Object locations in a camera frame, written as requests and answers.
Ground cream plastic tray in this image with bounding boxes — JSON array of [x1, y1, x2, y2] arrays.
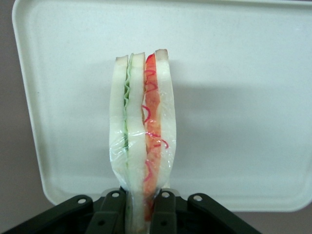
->
[[11, 0, 312, 213]]

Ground triangle sandwich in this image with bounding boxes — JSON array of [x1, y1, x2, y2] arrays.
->
[[109, 48, 178, 234]]

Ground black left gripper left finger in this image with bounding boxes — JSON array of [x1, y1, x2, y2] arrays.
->
[[89, 188, 129, 234]]

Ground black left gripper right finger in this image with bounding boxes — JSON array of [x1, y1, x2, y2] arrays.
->
[[148, 187, 181, 234]]

